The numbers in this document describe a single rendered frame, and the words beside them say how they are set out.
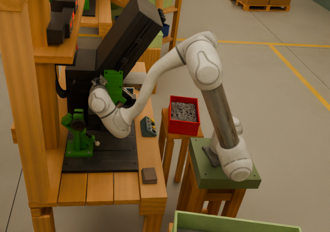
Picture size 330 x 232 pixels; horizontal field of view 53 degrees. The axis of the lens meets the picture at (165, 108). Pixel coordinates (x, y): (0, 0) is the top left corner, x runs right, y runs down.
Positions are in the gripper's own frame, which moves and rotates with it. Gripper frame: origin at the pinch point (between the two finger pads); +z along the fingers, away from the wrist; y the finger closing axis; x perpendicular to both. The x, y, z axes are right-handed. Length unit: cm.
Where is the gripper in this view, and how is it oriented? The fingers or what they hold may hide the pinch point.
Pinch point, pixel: (100, 82)
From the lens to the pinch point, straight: 200.7
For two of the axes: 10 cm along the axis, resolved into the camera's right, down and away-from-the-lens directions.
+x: -7.6, 6.3, 1.2
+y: -6.3, -6.9, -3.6
